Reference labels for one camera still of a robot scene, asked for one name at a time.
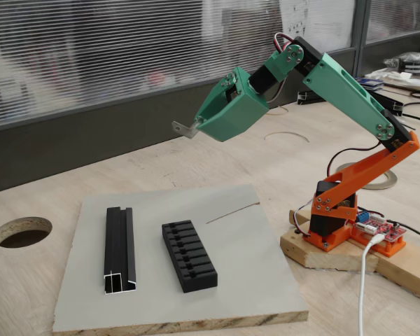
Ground elbow servo wire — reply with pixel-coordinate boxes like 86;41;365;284
273;32;295;53

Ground grey tape ring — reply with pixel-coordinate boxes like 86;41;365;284
335;162;398;191

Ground grey chipboard panel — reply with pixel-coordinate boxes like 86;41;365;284
52;184;309;333

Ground long black background profile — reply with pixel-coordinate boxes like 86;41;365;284
370;89;405;118

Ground small grey metal bracket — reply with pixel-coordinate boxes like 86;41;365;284
171;118;199;139

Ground black device in plastic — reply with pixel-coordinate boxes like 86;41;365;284
383;51;420;76

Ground black aluminium profile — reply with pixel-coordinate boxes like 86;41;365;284
103;206;139;296

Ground long wooden plank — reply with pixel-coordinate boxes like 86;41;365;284
370;241;420;304

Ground short black background profile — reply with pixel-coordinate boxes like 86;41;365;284
296;90;327;106

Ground paper sheet on window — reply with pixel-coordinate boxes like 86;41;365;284
279;0;357;61

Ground white USB cable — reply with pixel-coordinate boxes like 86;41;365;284
356;233;384;336

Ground white flat round object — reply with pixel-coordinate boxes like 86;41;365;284
383;71;420;90

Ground gripper servo wire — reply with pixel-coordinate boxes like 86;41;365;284
265;78;288;106

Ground thin black cable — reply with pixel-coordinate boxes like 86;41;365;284
386;218;420;246

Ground wooden base block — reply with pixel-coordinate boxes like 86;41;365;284
279;208;379;272

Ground black slotted holder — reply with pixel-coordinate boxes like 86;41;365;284
161;219;218;294

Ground shoulder servo wire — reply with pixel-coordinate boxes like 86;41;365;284
327;141;384;176

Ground red controller board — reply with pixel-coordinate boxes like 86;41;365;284
351;209;409;244

